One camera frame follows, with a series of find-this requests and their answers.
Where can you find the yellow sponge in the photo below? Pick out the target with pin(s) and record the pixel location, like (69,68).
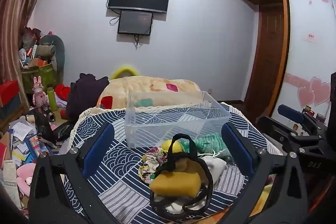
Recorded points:
(173,184)

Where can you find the yellow plush item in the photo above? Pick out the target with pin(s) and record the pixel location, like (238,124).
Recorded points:
(124,70)

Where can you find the green storage box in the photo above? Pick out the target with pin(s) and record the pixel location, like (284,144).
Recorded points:
(44,77)

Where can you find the black figure toy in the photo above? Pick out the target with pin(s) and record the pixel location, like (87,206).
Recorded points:
(44,125)

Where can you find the grey green long pillow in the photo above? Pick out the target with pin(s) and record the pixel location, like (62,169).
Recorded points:
(59,53)

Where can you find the green bottle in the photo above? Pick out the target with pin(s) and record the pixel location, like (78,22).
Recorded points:
(52,99)

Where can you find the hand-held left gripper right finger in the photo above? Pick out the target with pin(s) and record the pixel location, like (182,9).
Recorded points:
(237,149)

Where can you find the wooden door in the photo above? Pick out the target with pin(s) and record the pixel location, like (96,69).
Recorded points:
(267,61)

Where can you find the green striped cloth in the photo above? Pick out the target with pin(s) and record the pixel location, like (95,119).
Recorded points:
(212,144)

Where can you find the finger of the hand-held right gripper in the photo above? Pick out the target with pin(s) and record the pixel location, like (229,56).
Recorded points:
(290,112)
(275,129)

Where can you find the pink rabbit toy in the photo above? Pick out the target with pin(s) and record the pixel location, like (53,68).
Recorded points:
(39,95)

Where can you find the clear plastic storage box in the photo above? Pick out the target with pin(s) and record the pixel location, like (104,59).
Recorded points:
(157,129)

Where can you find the red cloth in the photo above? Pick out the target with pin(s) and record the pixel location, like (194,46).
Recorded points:
(62,91)

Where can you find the floral scrunchie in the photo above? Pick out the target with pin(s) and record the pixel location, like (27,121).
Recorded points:
(148,163)

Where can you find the small wall monitor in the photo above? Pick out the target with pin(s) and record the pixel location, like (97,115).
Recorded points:
(135,22)

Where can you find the blue wave patterned cloth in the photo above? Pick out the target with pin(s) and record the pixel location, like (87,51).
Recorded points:
(118,161)

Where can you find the dark purple clothing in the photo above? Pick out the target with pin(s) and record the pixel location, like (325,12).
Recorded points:
(84,94)

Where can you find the striped brown curtain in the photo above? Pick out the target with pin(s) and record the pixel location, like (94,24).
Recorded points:
(18,3)

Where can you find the pink heart stickers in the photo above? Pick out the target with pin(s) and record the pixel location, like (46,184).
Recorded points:
(319,91)

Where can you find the beige printed blanket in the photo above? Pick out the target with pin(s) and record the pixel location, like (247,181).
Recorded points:
(147,87)

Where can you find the mustard cloth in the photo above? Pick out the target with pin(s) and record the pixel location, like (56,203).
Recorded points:
(190,165)

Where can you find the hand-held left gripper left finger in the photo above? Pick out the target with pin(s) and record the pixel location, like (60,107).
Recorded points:
(101,146)

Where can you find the wooden wardrobe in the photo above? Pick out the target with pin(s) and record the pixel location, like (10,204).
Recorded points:
(304,29)

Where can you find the yellow ball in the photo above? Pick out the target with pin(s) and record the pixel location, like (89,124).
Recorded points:
(166,146)

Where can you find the pink plush toy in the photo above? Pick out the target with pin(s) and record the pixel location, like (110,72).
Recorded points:
(25,179)

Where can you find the pile of papers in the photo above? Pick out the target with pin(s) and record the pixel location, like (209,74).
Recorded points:
(21,140)

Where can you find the red box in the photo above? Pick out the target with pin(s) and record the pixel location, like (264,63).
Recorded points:
(9,92)

